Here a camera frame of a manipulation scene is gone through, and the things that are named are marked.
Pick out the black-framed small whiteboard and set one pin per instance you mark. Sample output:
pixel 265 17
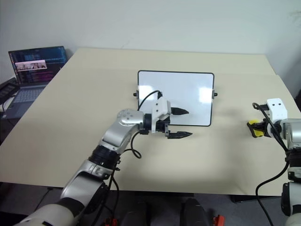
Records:
pixel 178 89

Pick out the yellow and black eraser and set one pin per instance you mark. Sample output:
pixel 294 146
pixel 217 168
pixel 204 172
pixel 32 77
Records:
pixel 253 122

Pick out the red clip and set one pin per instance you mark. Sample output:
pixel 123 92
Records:
pixel 218 220
pixel 112 222

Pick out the dark rounded shape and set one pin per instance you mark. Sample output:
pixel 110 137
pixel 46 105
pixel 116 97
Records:
pixel 195 212

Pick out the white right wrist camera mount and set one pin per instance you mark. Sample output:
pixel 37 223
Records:
pixel 277 109

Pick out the open grey laptop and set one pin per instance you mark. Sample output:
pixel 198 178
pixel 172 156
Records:
pixel 35 68

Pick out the black table frame bar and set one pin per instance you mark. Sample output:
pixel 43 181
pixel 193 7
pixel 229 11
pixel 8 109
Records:
pixel 164 194

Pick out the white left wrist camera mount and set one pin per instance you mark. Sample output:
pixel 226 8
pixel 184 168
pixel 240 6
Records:
pixel 161 108

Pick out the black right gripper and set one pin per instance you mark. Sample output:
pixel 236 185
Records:
pixel 274 128

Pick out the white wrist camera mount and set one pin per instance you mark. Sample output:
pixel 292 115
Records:
pixel 277 109
pixel 161 108

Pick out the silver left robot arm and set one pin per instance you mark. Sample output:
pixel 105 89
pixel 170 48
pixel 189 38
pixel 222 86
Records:
pixel 124 121

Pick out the black desk phone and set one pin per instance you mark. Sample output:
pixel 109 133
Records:
pixel 8 88

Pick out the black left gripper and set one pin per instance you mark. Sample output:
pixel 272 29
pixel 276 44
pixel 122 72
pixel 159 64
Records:
pixel 163 126

